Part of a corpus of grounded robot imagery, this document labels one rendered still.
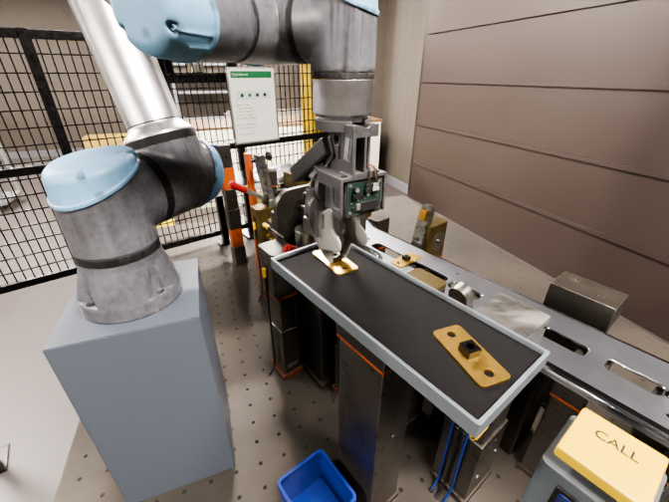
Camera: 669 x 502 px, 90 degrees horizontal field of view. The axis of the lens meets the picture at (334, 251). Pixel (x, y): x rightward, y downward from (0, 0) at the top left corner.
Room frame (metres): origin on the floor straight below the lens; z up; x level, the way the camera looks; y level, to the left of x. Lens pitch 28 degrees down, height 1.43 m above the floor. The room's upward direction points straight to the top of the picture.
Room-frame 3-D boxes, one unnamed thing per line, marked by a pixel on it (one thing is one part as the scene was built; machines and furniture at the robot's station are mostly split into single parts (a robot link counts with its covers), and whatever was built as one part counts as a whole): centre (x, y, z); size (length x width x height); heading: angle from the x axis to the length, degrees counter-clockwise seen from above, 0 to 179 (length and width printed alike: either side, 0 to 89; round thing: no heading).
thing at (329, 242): (0.44, 0.00, 1.21); 0.06 x 0.03 x 0.09; 32
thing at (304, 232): (0.70, 0.04, 0.95); 0.18 x 0.13 x 0.49; 38
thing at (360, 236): (0.46, -0.03, 1.21); 0.06 x 0.03 x 0.09; 32
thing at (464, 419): (0.36, -0.06, 1.16); 0.37 x 0.14 x 0.02; 38
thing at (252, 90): (1.62, 0.36, 1.30); 0.23 x 0.02 x 0.31; 128
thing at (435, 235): (0.92, -0.30, 0.87); 0.12 x 0.07 x 0.35; 128
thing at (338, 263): (0.47, 0.00, 1.17); 0.08 x 0.04 x 0.01; 32
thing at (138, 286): (0.46, 0.34, 1.15); 0.15 x 0.15 x 0.10
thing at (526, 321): (0.38, -0.25, 0.90); 0.13 x 0.08 x 0.41; 128
